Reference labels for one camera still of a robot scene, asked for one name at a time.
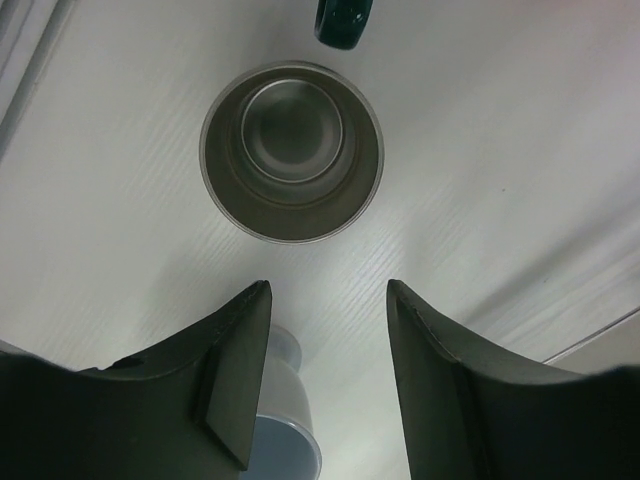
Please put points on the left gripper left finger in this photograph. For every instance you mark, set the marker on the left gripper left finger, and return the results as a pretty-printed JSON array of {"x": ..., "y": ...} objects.
[{"x": 184, "y": 408}]

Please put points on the small cream steel tumbler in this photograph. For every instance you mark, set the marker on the small cream steel tumbler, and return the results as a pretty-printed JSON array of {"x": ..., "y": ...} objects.
[{"x": 291, "y": 152}]

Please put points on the light blue mug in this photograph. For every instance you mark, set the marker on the light blue mug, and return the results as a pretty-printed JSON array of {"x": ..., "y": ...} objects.
[{"x": 283, "y": 444}]

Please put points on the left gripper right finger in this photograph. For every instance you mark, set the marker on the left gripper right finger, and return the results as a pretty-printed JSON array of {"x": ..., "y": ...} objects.
[{"x": 471, "y": 409}]

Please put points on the stainless steel dish rack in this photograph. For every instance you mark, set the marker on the stainless steel dish rack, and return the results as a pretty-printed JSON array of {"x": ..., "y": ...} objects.
[{"x": 614, "y": 345}]

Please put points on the dark teal mug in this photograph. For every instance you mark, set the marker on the dark teal mug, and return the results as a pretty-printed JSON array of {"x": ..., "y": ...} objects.
[{"x": 339, "y": 24}]

